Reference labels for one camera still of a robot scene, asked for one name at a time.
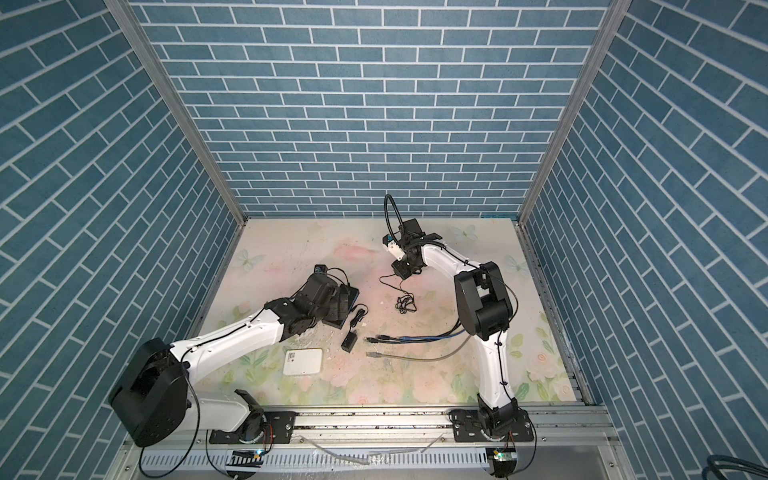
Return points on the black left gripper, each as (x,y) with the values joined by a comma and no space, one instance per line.
(336,312)

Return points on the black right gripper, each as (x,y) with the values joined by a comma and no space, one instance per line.
(399,270)

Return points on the black network switch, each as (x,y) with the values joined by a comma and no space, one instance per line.
(339,305)

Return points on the black power adapter with cable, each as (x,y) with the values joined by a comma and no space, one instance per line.
(404,304)

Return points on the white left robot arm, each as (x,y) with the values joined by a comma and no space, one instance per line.
(156,394)

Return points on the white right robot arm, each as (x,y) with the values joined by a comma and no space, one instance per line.
(484,309)

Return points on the white flat box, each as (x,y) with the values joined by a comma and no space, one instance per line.
(303,362)

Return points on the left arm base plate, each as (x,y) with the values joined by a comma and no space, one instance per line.
(272,427)

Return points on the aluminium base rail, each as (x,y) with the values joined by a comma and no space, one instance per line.
(569,441)

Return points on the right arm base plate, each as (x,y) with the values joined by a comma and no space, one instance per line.
(471,425)

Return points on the aluminium corner post right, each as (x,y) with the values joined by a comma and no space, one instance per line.
(596,55)

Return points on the aluminium corner post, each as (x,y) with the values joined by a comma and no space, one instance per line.
(131,28)
(596,55)

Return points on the aluminium corner post left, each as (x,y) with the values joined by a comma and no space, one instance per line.
(131,28)

